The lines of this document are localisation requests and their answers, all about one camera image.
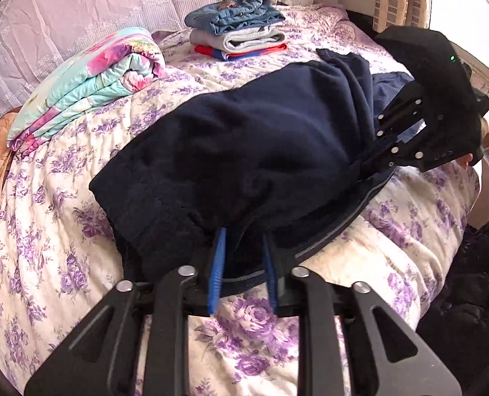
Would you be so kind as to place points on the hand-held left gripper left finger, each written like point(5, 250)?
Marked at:
point(216, 272)

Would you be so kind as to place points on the window frame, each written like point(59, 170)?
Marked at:
point(471, 4)

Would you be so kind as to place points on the folded grey pants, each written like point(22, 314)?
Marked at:
point(238, 41)

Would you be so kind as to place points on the folded turquoise pink floral blanket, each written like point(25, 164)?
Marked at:
point(95, 70)

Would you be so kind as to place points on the black padded garment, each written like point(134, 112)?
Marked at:
point(475, 288)

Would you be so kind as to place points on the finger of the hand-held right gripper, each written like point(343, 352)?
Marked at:
point(401, 152)
point(405, 109)

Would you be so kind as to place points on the purple floral bedspread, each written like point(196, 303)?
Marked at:
point(62, 214)

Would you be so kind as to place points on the navy blue pants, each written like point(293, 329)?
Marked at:
point(248, 140)

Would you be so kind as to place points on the folded blue jeans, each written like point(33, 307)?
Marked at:
point(236, 15)

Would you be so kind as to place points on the folded red blue garment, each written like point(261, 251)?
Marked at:
point(228, 55)

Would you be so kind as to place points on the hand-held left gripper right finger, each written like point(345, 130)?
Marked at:
point(271, 274)

